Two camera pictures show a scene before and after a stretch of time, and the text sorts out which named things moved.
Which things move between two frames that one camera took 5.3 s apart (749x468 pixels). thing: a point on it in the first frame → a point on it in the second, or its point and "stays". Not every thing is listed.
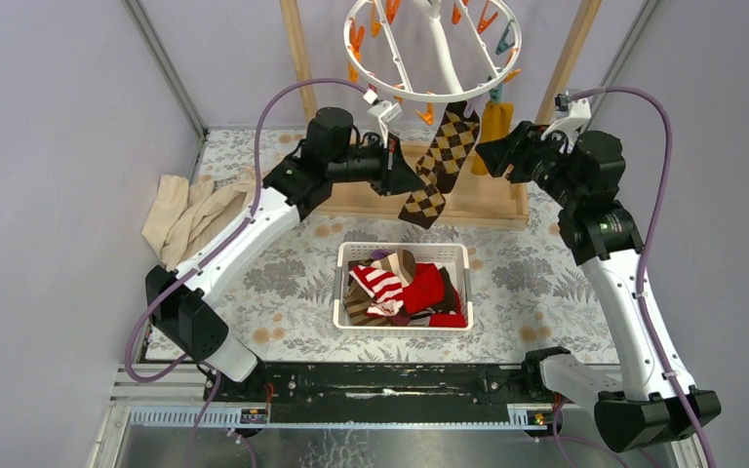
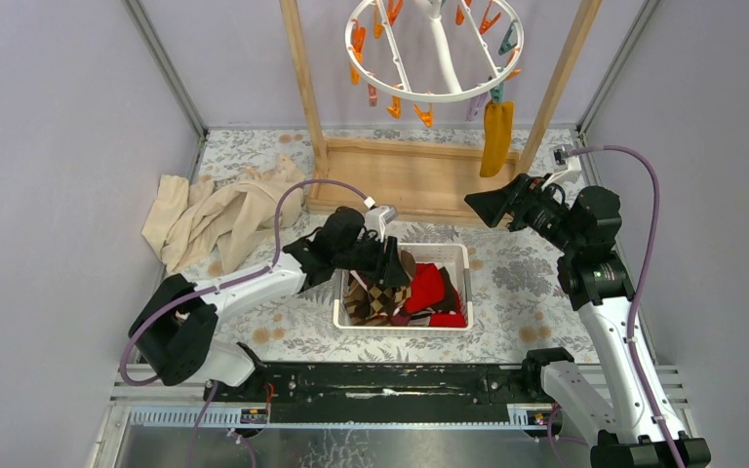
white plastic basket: [445, 254] stays
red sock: [449, 320] stays
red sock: [425, 290] stays
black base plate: [382, 393] stays
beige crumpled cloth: [189, 214] stays
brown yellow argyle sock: [439, 166] → [385, 299]
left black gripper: [392, 175] → [393, 270]
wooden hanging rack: [500, 198] stays
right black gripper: [517, 150] → [524, 192]
